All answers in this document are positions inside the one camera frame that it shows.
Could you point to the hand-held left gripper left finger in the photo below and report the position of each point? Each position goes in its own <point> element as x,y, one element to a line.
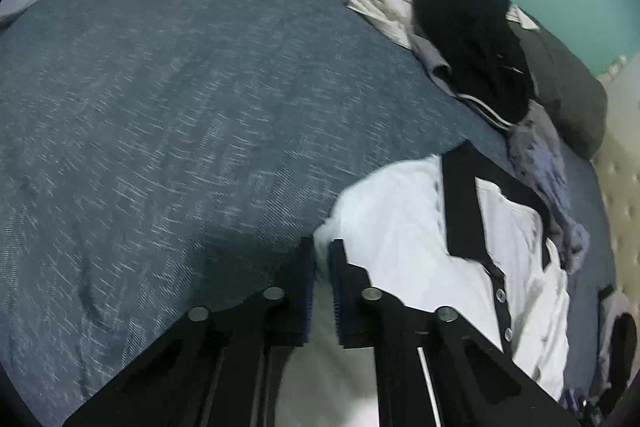
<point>307,292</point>

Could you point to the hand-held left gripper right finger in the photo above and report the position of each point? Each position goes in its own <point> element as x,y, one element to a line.
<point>336,292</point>

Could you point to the white polo shirt black trim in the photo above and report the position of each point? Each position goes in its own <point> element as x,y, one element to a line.
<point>400,217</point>

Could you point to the folded grey and black clothes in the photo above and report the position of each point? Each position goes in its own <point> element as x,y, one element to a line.
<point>625,347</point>

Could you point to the cream tufted headboard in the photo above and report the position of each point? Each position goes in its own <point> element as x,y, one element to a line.
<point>620,187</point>

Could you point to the blue plaid shorts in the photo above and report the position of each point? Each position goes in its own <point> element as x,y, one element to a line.
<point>550,177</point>

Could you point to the blue heathered bed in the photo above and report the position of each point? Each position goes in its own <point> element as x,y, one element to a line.
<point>150,107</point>

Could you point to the light grey shirt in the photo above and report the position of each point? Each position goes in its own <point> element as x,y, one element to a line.
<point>435,62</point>

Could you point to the grey knit garment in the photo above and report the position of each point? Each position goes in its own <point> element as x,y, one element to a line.
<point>542,127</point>

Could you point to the black jacket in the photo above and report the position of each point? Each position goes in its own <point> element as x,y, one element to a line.
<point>465,22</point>

